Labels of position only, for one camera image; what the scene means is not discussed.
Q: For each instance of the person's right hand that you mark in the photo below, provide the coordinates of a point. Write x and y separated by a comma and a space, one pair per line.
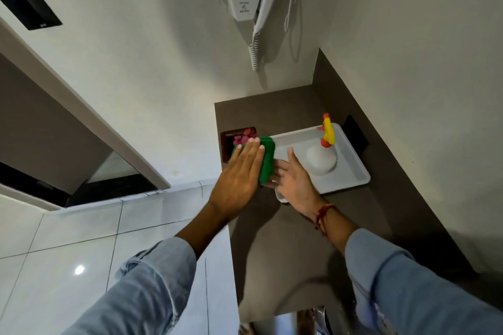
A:
296, 187

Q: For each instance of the person's left hand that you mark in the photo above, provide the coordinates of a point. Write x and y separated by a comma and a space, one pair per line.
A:
237, 181

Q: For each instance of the person's right thumb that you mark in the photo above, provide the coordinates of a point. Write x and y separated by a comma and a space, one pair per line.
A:
292, 157

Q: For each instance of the person's left fingers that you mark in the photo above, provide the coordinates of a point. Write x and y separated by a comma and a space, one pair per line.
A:
249, 152

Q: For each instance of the green cleaning cloth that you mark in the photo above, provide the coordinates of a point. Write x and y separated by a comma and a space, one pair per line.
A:
268, 162

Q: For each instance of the white plastic tray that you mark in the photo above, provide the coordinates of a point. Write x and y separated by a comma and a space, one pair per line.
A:
349, 166

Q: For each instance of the person's left forearm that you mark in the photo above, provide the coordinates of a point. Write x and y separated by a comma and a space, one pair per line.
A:
157, 272

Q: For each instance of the person's right forearm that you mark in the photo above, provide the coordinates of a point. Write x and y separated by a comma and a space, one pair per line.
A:
393, 279

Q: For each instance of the brown box with pink flowers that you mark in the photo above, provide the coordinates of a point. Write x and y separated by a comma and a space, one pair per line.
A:
228, 146

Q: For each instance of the white spray bottle yellow trigger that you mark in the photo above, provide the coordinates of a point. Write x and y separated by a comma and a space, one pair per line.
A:
321, 158

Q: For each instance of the brown door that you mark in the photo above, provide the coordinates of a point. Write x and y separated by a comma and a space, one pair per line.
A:
43, 138

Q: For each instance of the black wall socket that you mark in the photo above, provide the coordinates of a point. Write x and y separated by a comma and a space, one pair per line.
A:
355, 136

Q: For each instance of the beige door frame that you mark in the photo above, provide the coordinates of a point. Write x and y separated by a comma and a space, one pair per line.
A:
86, 107

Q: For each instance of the black wall panel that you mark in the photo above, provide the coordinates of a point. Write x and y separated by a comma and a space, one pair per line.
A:
29, 8

